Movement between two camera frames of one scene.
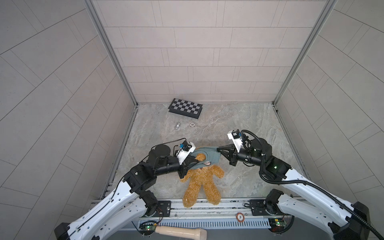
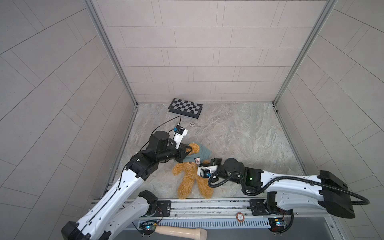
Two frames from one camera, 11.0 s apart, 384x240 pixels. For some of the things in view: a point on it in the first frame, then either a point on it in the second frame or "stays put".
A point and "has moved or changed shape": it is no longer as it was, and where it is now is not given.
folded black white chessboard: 187,108 stays put
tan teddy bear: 202,175 has moved or changed shape
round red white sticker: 240,216 stays put
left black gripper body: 181,168 → 176,154
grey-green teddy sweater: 213,156 has moved or changed shape
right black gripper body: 245,156 → 221,171
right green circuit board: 277,224 stays put
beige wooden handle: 199,233 stays put
